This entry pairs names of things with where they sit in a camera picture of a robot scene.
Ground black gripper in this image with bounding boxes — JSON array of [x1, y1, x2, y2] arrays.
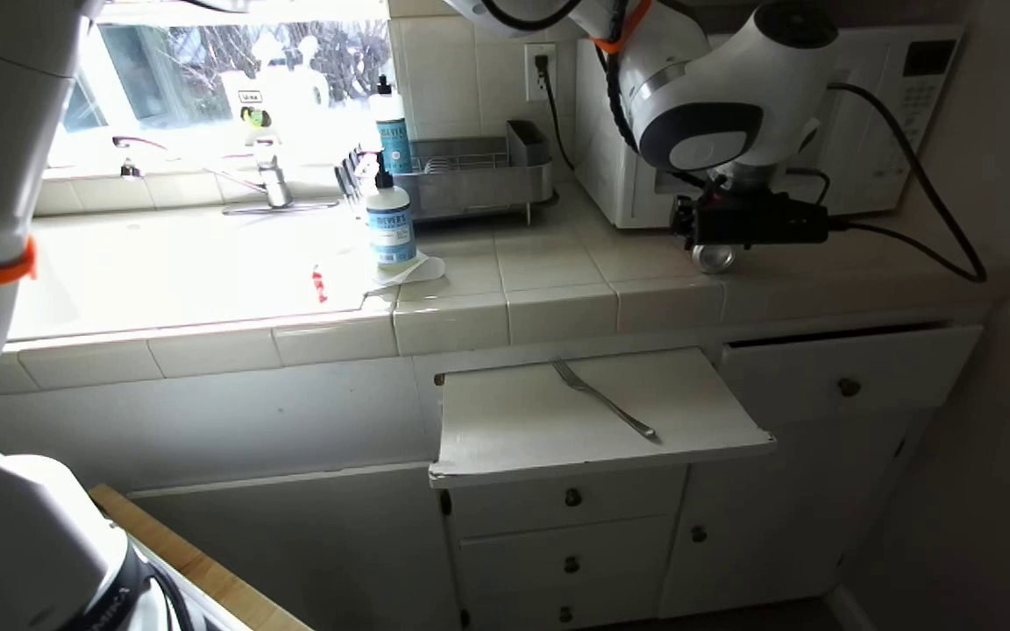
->
[[669, 191, 827, 245]]

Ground red soda can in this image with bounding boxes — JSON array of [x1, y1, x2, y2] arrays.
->
[[690, 245, 738, 277]]

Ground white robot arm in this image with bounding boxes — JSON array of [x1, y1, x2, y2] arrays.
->
[[0, 0, 838, 631]]

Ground silver fork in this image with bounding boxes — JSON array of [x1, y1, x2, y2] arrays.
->
[[554, 361, 664, 446]]

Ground white pull-out board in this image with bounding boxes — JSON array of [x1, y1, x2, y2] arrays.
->
[[431, 350, 775, 483]]

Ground white drawer with knob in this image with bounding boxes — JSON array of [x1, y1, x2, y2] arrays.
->
[[719, 325, 982, 426]]

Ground white microwave oven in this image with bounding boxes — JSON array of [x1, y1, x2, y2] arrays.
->
[[571, 24, 966, 232]]

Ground metal dish rack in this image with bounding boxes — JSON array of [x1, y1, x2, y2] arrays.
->
[[395, 121, 559, 225]]

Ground white cloth under bottle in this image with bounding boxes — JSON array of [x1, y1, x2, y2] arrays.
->
[[365, 253, 444, 295]]

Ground blue soap pump bottle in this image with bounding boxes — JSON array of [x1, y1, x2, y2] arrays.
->
[[365, 155, 416, 270]]

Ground white cabinet drawers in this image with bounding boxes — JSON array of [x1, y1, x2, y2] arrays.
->
[[442, 422, 906, 631]]

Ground tall blue white bottle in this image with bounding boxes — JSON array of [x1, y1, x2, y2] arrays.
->
[[372, 76, 414, 175]]

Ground chrome sink faucet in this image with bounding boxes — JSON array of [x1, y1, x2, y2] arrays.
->
[[108, 135, 290, 215]]

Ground white carton on windowsill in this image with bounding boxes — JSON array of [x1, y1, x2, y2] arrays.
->
[[222, 71, 274, 143]]

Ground wooden board edge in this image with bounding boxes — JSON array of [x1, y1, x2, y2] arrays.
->
[[92, 483, 313, 631]]

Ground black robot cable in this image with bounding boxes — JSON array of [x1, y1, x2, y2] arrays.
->
[[823, 80, 991, 289]]

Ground black microwave power cord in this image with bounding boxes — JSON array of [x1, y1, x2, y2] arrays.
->
[[534, 54, 580, 175]]

